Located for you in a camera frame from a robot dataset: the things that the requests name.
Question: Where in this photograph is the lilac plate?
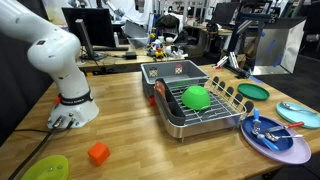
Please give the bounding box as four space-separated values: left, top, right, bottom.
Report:
240 115 312 166

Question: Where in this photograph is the green plastic bowl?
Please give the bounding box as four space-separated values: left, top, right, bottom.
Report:
180 85 212 111

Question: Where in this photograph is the thin black base cable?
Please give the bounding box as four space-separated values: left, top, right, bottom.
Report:
12 128 54 134

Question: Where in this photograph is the black keyboard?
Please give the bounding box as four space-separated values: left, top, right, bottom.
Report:
92 45 130 52

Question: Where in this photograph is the steel wire drying rack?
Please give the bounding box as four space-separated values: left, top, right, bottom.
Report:
153 75 255 143

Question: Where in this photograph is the white goggles headset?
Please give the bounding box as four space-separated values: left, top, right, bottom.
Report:
165 44 188 60

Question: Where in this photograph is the blue-handled metal spoon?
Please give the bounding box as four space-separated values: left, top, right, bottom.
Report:
256 133 281 153

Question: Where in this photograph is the lime green bowl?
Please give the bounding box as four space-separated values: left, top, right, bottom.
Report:
20 154 70 180

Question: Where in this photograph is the background dark monitor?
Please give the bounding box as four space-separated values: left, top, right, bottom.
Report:
211 2 241 26

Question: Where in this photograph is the dark green plate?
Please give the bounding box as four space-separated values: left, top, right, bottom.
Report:
237 83 271 102

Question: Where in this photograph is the grey plastic bin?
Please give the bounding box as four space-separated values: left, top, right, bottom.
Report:
140 59 210 100

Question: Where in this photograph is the large silver spoon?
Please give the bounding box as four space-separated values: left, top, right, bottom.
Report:
280 101 318 115

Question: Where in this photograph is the black backpack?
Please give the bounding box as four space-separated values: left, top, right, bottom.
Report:
156 13 181 32

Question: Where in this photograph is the yellow rubber duck toy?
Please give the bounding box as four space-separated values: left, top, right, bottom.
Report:
153 47 166 61

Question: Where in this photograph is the small silver spoon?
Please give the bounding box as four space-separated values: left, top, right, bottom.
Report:
264 131 305 143

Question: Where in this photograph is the orange cube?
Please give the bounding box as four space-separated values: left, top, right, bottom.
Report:
87 141 111 167

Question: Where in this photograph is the thick black base cable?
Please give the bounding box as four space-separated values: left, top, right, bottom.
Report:
7 114 76 180

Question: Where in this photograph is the teal plate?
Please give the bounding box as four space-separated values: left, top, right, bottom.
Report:
275 101 320 130

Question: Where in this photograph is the small red block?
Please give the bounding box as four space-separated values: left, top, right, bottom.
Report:
148 95 157 108

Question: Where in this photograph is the black aluminium camera stand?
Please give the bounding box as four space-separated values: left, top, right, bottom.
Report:
213 13 284 80

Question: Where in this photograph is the wooden background desk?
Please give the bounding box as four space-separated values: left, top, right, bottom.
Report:
75 44 186 73

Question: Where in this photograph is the black computer monitor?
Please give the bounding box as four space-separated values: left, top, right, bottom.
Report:
61 7 118 62

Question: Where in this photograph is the blue-handled metal fork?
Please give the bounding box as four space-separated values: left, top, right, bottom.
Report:
251 107 262 136

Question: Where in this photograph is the dark blue plate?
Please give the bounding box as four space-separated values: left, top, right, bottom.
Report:
241 115 295 152

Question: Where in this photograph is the red-handled knife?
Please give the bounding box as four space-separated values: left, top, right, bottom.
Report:
263 121 305 135

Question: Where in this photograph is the silver reflective box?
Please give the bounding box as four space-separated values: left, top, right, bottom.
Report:
251 16 307 76

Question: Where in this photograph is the black power adapter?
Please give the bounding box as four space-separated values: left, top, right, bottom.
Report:
124 51 138 60

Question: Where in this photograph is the clear plastic storage bin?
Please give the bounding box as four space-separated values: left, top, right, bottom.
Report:
122 20 151 50

